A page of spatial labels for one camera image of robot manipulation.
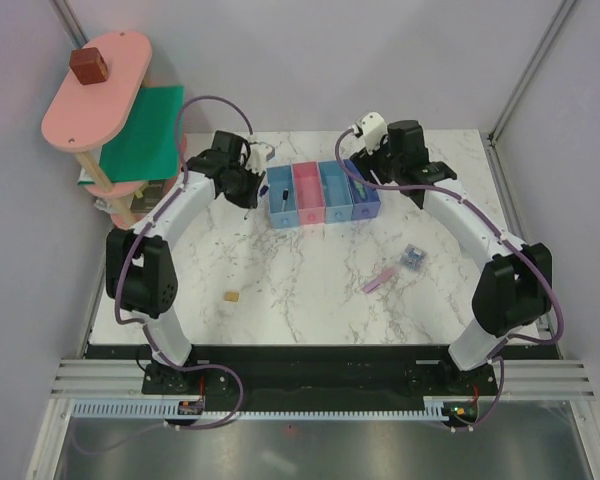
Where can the light blue bin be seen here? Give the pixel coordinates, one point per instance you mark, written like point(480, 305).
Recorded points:
point(337, 196)
point(280, 178)

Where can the light blue bin leftmost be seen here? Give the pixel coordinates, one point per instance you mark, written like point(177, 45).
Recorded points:
point(280, 178)

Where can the green folder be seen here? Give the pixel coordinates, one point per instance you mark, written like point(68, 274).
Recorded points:
point(145, 148)

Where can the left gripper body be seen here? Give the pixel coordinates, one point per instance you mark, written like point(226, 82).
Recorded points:
point(245, 185)

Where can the brown wooden block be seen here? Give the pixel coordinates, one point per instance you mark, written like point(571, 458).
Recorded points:
point(88, 66)

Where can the pink plastic bin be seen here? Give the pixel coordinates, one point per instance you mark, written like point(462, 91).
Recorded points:
point(309, 193)

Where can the white cable duct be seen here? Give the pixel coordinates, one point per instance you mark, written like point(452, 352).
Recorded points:
point(144, 409)

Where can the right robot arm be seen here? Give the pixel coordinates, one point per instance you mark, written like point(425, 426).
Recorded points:
point(515, 277)

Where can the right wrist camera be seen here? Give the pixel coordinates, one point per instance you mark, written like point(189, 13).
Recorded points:
point(371, 128)

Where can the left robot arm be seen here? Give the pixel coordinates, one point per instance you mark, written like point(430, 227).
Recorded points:
point(140, 275)

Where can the blue cap marker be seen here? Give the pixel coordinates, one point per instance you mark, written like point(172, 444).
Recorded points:
point(263, 190)

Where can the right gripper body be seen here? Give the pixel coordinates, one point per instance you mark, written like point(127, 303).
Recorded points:
point(384, 165)

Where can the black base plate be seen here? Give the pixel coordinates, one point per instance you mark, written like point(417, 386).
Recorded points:
point(218, 357)

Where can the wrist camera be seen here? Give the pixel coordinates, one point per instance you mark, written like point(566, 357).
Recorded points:
point(260, 154)
point(371, 128)

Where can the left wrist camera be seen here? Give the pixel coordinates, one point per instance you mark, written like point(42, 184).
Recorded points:
point(260, 154)

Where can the black Canon setup booklet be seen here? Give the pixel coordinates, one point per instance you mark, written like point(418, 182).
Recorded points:
point(148, 197)

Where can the purple plastic bin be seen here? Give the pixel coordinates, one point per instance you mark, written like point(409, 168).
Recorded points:
point(368, 208)

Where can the pink wooden shelf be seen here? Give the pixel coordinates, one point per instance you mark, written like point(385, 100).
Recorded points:
point(82, 118)

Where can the yellow eraser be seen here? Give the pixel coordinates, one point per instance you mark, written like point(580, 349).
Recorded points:
point(231, 296)

